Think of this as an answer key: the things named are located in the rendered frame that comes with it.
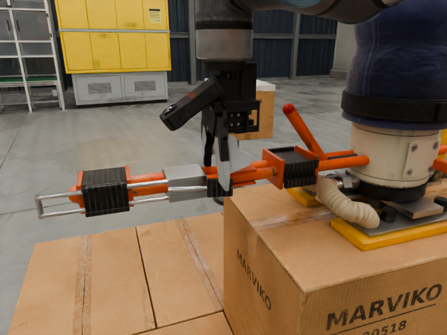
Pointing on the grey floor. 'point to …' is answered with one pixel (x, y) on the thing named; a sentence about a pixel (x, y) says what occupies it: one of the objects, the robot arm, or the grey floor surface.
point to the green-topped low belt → (10, 84)
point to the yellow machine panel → (116, 50)
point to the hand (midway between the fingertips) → (213, 176)
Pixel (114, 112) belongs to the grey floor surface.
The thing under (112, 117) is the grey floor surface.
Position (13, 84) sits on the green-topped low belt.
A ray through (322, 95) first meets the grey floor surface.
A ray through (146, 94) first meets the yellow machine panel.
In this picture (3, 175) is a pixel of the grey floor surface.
